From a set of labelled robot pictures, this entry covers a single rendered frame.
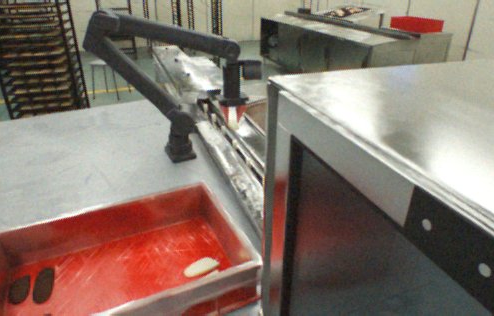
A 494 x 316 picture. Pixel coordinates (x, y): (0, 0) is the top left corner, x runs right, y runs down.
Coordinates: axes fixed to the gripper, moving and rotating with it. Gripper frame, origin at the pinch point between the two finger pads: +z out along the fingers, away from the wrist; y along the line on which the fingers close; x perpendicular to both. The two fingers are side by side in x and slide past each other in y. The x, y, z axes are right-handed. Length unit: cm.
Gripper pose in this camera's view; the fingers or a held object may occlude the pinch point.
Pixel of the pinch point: (232, 121)
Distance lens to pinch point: 120.8
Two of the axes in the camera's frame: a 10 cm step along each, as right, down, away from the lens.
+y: 9.4, -1.6, 3.1
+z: 0.0, 8.9, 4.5
